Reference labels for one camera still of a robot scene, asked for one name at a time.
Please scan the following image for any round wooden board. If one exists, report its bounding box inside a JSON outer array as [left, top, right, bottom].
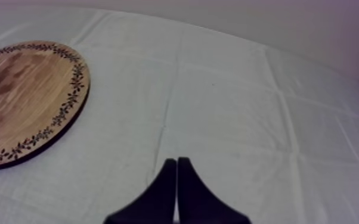
[[0, 41, 91, 171]]

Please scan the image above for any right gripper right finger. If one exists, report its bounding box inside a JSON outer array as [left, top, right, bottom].
[[177, 156, 252, 224]]

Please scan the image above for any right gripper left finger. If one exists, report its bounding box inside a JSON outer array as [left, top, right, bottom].
[[103, 158, 178, 224]]

